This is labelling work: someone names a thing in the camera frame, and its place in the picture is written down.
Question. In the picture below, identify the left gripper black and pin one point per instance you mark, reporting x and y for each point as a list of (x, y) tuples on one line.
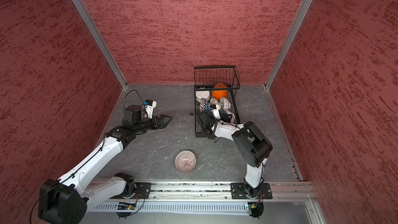
[(162, 122)]

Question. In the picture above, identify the red patterned bowl underneath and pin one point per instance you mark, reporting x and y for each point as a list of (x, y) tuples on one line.
[(214, 101)]

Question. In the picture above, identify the green patterned ceramic bowl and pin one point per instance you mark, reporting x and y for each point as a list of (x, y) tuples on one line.
[(225, 104)]

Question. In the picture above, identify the white pink bowl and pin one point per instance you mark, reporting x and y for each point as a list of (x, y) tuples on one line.
[(202, 95)]

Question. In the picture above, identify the orange plastic bowl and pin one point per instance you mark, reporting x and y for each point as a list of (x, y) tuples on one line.
[(220, 90)]

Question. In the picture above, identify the pink striped bowl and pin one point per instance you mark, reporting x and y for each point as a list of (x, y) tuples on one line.
[(185, 161)]

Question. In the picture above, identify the blue patterned ceramic bowl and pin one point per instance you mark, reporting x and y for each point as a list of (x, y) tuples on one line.
[(227, 116)]

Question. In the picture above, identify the orange patterned bowl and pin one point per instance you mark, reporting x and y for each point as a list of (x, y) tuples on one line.
[(204, 105)]

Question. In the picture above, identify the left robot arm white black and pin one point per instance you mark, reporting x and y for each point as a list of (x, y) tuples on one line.
[(67, 199)]

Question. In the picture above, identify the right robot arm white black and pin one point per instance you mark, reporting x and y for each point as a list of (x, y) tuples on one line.
[(252, 144)]

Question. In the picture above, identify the left corner aluminium profile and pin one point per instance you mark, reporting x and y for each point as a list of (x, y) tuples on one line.
[(88, 20)]

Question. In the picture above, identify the corner aluminium profile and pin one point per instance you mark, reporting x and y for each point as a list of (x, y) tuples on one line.
[(298, 19), (88, 20)]

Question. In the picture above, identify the right corner aluminium profile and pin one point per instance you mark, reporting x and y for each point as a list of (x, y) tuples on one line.
[(298, 19)]

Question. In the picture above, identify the black wire dish rack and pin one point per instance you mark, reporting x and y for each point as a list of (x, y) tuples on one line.
[(206, 77)]

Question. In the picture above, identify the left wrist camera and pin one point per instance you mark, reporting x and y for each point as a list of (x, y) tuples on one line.
[(149, 106)]

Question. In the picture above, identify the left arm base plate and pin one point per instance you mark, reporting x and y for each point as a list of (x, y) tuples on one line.
[(140, 191)]

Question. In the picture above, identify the aluminium mounting rail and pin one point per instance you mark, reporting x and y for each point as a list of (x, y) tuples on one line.
[(208, 191)]

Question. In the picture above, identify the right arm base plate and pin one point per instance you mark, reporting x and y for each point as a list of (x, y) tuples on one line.
[(239, 191)]

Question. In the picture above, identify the white perforated cable duct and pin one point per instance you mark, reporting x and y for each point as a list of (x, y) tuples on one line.
[(223, 208)]

